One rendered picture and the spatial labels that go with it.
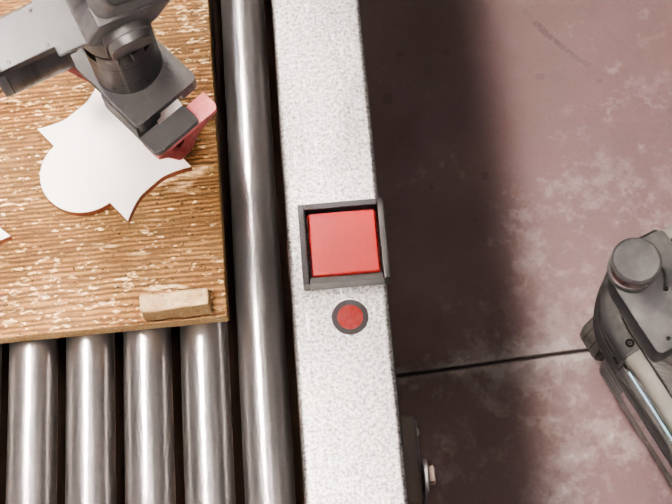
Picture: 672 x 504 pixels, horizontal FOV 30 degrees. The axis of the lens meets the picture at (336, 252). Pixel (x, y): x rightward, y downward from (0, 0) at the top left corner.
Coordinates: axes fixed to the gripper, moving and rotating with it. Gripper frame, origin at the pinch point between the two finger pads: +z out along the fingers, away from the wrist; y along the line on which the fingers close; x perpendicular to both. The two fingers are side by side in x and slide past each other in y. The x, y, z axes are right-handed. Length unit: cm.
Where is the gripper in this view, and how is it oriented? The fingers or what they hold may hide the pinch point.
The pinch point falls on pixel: (147, 116)
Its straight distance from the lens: 114.2
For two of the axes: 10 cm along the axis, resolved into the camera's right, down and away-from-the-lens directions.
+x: 7.2, -6.5, 2.3
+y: 6.9, 6.6, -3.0
